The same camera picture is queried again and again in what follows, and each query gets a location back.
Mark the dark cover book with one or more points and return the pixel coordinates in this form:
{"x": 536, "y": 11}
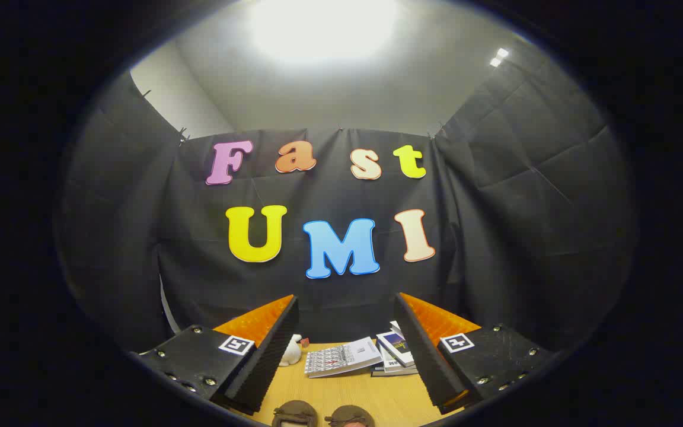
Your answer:
{"x": 392, "y": 373}

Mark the white book with blue picture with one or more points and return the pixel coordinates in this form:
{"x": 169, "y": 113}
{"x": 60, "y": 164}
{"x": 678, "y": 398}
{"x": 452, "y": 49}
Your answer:
{"x": 398, "y": 345}

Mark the white book with patterned cover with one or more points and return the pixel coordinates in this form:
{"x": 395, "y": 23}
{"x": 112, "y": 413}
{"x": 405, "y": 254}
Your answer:
{"x": 341, "y": 357}

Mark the large ceiling light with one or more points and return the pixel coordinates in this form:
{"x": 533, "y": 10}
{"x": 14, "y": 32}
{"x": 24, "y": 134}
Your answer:
{"x": 324, "y": 26}

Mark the brown fuzzy slipper shoe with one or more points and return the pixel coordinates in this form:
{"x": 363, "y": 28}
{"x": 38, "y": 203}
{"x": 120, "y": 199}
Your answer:
{"x": 295, "y": 413}
{"x": 349, "y": 417}

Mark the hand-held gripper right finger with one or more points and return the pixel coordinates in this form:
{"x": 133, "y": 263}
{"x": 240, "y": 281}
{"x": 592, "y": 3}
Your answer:
{"x": 424, "y": 350}

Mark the white book with black print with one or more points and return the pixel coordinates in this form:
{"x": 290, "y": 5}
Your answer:
{"x": 390, "y": 363}

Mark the white duck plush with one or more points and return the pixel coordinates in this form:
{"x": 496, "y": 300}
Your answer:
{"x": 290, "y": 353}

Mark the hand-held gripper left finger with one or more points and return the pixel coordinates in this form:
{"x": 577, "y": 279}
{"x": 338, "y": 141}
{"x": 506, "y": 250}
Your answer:
{"x": 267, "y": 350}

